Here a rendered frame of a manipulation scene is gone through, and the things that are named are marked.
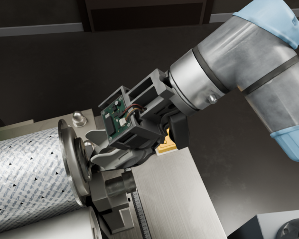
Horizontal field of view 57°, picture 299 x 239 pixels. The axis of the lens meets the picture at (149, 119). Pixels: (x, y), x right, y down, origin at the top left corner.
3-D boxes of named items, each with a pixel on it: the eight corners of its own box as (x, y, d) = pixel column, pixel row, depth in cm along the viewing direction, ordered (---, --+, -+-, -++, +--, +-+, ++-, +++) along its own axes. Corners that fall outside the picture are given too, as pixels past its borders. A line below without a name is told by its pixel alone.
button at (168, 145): (180, 148, 86) (181, 144, 84) (158, 153, 85) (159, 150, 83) (172, 129, 90) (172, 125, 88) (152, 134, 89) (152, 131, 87)
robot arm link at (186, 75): (210, 62, 41) (235, 105, 37) (186, 80, 43) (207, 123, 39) (184, 39, 36) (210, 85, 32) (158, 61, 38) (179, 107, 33)
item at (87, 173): (78, 127, 46) (87, 151, 51) (65, 131, 45) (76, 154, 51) (85, 166, 41) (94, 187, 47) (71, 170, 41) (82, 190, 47)
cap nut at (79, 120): (87, 125, 75) (84, 116, 72) (74, 129, 75) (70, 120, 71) (85, 114, 77) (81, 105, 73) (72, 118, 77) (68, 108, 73)
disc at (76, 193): (90, 215, 49) (70, 189, 36) (88, 216, 48) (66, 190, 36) (77, 143, 56) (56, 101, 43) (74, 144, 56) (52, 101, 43)
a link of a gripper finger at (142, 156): (108, 151, 46) (146, 120, 42) (116, 152, 47) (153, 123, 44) (116, 176, 43) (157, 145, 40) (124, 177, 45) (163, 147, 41)
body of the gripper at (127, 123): (94, 106, 42) (154, 55, 37) (132, 120, 48) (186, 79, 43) (106, 150, 38) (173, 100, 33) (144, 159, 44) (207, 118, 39)
